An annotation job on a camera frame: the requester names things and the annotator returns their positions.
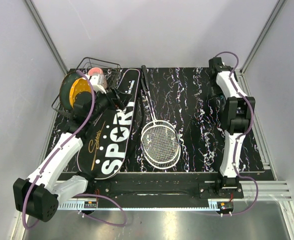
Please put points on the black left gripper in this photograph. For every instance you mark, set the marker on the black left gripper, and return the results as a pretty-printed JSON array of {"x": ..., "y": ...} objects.
[{"x": 119, "y": 100}]

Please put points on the black sport racket bag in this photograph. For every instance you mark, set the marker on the black sport racket bag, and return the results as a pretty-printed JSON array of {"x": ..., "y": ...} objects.
[{"x": 104, "y": 152}]

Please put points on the black shuttlecock tube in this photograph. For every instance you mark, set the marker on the black shuttlecock tube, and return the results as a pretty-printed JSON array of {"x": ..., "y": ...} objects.
[{"x": 217, "y": 98}]

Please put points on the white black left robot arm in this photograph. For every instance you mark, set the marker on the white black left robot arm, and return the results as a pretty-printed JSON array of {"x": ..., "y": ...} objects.
[{"x": 39, "y": 195}]

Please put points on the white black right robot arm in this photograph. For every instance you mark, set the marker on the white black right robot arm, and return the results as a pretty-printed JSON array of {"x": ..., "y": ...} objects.
[{"x": 236, "y": 122}]

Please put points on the pink patterned mug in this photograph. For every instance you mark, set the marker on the pink patterned mug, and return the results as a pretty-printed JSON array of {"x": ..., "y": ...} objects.
[{"x": 97, "y": 77}]

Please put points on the yellow dotted plate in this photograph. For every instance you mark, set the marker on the yellow dotted plate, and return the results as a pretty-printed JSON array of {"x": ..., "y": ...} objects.
[{"x": 79, "y": 86}]

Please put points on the dark green plate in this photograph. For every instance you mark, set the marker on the dark green plate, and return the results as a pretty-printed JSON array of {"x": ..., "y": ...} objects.
[{"x": 65, "y": 87}]

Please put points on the black wire dish rack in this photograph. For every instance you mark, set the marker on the black wire dish rack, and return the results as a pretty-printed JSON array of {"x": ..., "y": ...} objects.
[{"x": 111, "y": 71}]

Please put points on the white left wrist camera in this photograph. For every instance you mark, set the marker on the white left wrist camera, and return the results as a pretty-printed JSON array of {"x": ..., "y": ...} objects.
[{"x": 98, "y": 89}]

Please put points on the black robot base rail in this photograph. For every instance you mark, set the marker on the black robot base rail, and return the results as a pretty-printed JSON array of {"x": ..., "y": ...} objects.
[{"x": 155, "y": 190}]

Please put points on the left aluminium frame post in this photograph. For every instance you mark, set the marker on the left aluminium frame post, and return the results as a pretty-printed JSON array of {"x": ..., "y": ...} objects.
[{"x": 32, "y": 9}]

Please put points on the aluminium frame post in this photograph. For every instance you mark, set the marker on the aluminium frame post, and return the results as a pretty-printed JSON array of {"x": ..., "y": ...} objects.
[
  {"x": 32, "y": 9},
  {"x": 263, "y": 33}
]

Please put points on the aluminium front frame rail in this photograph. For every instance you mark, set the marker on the aluminium front frame rail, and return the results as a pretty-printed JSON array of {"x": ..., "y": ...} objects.
[{"x": 177, "y": 210}]

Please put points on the right aluminium frame post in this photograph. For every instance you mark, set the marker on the right aluminium frame post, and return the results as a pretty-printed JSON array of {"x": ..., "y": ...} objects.
[{"x": 263, "y": 33}]

